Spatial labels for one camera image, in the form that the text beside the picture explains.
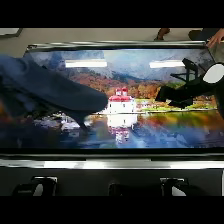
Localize person's hand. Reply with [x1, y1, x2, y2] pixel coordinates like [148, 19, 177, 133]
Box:
[206, 28, 224, 49]

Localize person's legs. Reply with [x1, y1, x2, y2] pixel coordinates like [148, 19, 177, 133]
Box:
[153, 27, 220, 42]

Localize blue shirt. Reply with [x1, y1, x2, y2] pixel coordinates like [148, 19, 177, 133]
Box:
[0, 53, 110, 132]

